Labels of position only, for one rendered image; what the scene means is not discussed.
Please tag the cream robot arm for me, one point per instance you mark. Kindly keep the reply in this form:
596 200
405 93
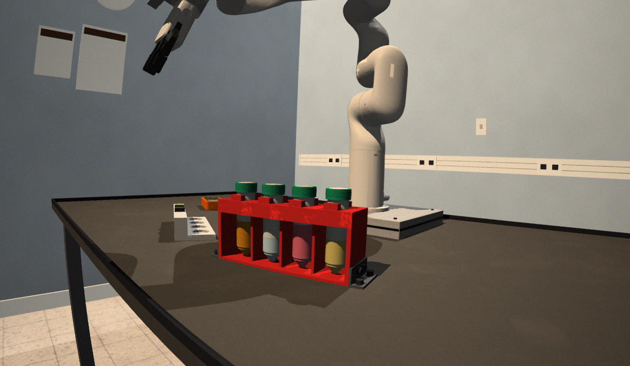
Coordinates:
379 66

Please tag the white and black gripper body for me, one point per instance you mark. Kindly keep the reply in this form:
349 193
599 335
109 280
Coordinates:
183 12

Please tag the orange digital multimeter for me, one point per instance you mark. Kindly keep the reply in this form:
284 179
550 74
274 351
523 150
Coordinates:
210 203

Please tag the red tube rack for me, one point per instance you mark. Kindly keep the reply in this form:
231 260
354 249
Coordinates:
326 214

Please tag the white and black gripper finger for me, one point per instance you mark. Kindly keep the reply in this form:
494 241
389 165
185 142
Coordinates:
145 68
159 57

